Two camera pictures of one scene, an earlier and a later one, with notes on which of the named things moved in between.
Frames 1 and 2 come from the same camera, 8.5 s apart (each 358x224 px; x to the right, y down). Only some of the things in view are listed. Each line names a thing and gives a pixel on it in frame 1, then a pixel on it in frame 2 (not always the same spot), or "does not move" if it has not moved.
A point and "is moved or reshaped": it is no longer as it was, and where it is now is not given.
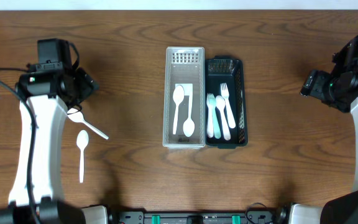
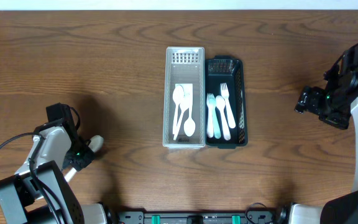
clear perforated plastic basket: [184, 106] does not move
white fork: [225, 92] does not move
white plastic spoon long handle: [178, 94] does not move
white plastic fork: [210, 126] does not move
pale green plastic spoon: [188, 126] does not move
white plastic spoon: [78, 117] → [178, 94]
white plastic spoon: [82, 139] is moved or reshaped
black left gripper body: [79, 88] → [82, 152]
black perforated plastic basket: [228, 70] does not move
